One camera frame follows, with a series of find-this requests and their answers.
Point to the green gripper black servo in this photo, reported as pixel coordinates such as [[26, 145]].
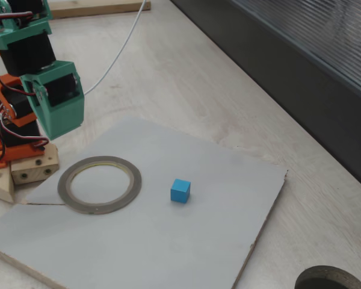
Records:
[[67, 112]]

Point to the blue cube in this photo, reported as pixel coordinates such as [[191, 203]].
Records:
[[180, 191]]

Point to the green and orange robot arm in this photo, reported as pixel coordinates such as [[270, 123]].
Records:
[[27, 54]]

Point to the wooden block with screw holes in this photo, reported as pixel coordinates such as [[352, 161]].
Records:
[[33, 173]]

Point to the long wooden plank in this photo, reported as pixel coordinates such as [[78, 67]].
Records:
[[108, 9]]

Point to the white laminated board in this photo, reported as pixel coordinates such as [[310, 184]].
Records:
[[168, 241]]

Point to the ribbed desk partition screen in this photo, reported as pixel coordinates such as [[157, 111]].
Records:
[[288, 75]]

